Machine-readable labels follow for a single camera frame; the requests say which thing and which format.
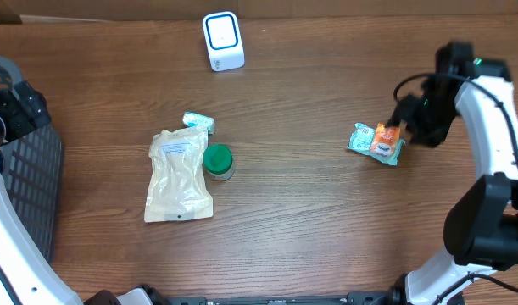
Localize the orange white small box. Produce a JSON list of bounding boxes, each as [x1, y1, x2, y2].
[[370, 124, 400, 158]]

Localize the teal white tissue pack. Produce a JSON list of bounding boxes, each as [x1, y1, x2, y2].
[[182, 112, 216, 135]]

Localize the grey plastic mesh basket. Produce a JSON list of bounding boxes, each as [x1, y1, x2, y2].
[[0, 56, 64, 263]]

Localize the green lid jar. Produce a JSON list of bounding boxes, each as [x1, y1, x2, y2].
[[203, 144, 235, 181]]

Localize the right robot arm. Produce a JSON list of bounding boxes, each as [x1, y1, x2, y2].
[[375, 42, 518, 305]]

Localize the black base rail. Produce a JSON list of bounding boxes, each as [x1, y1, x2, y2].
[[166, 291, 388, 305]]

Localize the white barcode scanner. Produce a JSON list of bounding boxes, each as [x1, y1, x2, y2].
[[202, 11, 245, 72]]

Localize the clear bag beige contents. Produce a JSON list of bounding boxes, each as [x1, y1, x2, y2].
[[144, 126, 214, 223]]

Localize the green wet wipes pack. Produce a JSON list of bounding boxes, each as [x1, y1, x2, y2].
[[348, 123, 405, 166]]

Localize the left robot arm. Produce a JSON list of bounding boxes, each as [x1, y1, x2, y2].
[[0, 76, 82, 304]]

